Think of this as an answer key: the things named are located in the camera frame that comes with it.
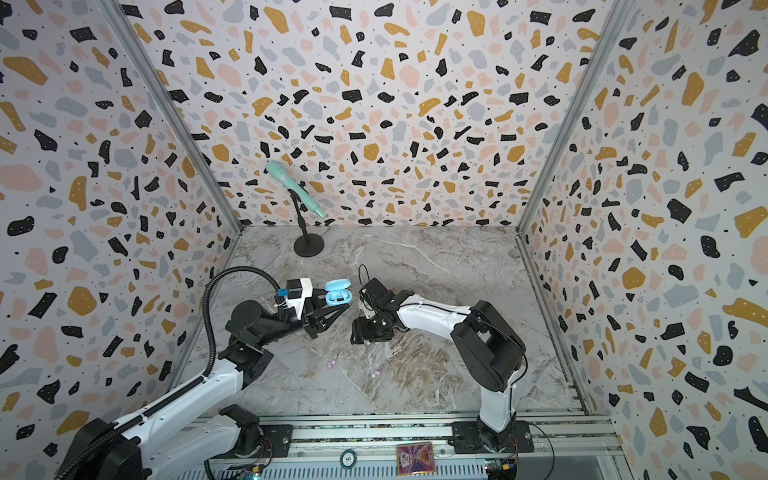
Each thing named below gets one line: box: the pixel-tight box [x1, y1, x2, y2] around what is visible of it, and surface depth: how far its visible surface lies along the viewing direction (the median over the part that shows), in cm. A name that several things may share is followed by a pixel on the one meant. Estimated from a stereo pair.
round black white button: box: [340, 449, 357, 469], surface depth 73 cm
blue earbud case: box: [324, 279, 353, 306], surface depth 68 cm
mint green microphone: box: [266, 160, 327, 218], surface depth 96 cm
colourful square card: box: [396, 442, 436, 476], surface depth 72 cm
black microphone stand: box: [287, 188, 325, 257], surface depth 116 cm
